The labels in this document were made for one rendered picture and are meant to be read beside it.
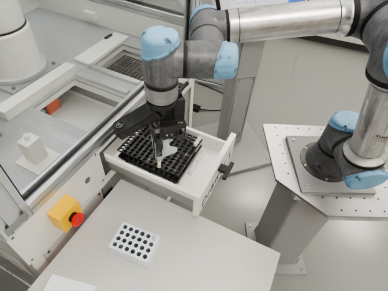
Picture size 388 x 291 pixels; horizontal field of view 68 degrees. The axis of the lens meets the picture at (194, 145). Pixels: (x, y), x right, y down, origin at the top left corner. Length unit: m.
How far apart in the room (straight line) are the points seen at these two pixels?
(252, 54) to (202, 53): 1.17
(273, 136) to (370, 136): 0.49
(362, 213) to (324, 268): 0.79
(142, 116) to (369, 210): 0.84
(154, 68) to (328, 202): 0.78
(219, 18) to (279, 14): 0.13
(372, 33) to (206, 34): 0.34
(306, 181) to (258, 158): 1.05
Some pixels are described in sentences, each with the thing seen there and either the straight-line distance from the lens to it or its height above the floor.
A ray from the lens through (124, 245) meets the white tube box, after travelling 0.89.
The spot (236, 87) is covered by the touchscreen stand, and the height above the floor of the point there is 0.56.
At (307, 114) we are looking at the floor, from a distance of 2.72.
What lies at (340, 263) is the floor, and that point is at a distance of 1.95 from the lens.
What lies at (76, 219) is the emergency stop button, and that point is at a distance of 0.85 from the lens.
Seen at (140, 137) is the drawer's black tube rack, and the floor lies 0.90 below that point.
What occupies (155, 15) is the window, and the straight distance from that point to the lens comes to 1.01.
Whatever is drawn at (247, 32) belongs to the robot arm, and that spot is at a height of 1.31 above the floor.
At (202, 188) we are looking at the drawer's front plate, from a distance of 0.82.
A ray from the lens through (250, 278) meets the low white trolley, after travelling 0.91.
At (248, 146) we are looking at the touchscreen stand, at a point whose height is 0.04.
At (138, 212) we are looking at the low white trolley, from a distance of 0.98.
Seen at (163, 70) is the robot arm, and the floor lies 1.29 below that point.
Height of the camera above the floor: 1.60
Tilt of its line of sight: 47 degrees down
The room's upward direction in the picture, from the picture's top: 4 degrees clockwise
